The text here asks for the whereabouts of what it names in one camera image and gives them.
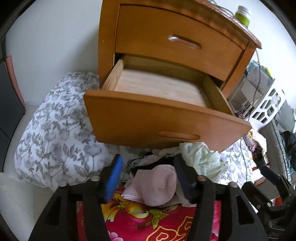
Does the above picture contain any black hair accessory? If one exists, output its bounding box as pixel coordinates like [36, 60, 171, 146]
[252, 146, 270, 167]

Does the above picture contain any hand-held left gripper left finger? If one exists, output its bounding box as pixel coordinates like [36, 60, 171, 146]
[28, 153, 124, 241]

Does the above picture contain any dark teal cloth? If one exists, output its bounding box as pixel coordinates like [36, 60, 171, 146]
[281, 131, 296, 176]

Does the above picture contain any colourful snack packet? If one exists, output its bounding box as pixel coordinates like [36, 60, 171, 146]
[243, 132, 257, 149]

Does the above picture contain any dark cabinet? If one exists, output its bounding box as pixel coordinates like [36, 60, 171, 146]
[0, 30, 26, 172]

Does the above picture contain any grey floral white quilt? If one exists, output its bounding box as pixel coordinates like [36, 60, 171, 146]
[14, 72, 257, 193]

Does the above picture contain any pink foam strip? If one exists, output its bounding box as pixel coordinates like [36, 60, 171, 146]
[5, 56, 26, 108]

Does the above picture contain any light green garment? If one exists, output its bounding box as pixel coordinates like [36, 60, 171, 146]
[179, 142, 226, 183]

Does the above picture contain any wooden drawer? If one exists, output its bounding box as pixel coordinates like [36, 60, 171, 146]
[115, 4, 250, 81]
[83, 54, 252, 153]

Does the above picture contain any white cutout storage rack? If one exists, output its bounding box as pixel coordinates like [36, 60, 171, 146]
[228, 60, 286, 123]

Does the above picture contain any teal plastic bag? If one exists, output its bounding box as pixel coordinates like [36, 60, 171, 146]
[246, 61, 262, 72]

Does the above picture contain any green label white bottle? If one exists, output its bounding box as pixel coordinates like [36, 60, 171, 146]
[234, 5, 252, 28]

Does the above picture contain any white red crochet mat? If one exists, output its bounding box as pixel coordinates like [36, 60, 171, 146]
[252, 162, 270, 183]

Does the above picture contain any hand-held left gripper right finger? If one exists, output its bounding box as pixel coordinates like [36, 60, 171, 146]
[173, 155, 266, 241]

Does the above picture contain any grey book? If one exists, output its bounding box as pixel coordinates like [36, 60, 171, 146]
[246, 67, 272, 93]

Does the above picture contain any pink garment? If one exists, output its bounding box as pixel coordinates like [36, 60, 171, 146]
[121, 164, 178, 207]

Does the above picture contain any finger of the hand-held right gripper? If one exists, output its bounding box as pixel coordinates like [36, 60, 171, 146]
[258, 166, 290, 193]
[242, 181, 273, 209]

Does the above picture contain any red floral blanket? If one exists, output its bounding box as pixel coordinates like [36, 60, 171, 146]
[76, 188, 222, 241]

